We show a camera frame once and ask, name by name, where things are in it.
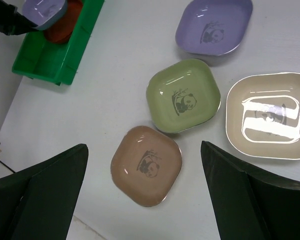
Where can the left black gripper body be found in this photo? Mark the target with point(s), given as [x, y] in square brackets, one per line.
[7, 18]

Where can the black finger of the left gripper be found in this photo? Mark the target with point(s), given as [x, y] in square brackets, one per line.
[21, 25]

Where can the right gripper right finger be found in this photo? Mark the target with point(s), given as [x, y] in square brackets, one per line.
[250, 203]

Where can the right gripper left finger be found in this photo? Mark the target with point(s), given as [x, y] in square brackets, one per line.
[38, 203]

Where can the purple square plate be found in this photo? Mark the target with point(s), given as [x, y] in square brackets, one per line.
[44, 13]
[213, 27]

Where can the red round plate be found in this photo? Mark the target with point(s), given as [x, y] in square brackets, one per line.
[61, 31]

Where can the cream square panda plate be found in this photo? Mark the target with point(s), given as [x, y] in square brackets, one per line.
[263, 116]

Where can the pink square panda plate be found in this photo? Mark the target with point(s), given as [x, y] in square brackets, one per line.
[146, 165]

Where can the green square panda plate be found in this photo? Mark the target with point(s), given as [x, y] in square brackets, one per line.
[182, 96]

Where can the green plastic bin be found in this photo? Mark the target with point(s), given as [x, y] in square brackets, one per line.
[57, 63]

